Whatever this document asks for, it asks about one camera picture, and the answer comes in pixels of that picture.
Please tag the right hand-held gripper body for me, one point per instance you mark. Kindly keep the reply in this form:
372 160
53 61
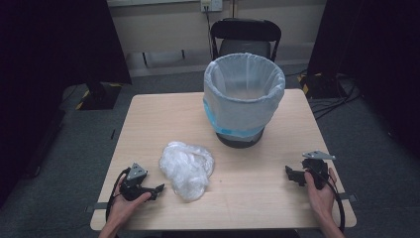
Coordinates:
318 168

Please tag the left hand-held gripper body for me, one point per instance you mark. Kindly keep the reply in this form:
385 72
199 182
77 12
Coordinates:
133 188

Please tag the clear plastic bag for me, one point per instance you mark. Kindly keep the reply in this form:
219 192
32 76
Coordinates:
186 168

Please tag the person's left hand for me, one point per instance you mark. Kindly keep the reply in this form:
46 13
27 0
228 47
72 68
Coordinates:
122 208

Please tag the person's right hand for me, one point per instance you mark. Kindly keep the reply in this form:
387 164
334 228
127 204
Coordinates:
322 201

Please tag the black trash bin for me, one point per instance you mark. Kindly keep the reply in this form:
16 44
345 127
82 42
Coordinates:
239 140

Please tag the black stand base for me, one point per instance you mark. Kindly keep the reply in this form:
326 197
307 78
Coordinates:
322 86
99 97

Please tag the white bin liner bag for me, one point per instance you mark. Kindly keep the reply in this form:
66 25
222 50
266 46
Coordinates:
242 99

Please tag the black curtain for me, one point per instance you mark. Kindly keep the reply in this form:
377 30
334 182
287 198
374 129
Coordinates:
49 49
373 49

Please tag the black folding chair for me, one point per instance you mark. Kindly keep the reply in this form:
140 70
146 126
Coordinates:
246 31

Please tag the grey table bracket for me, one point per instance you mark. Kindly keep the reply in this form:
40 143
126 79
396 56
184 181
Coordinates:
97 206
348 197

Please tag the white wall socket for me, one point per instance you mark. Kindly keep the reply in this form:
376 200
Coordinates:
211 5

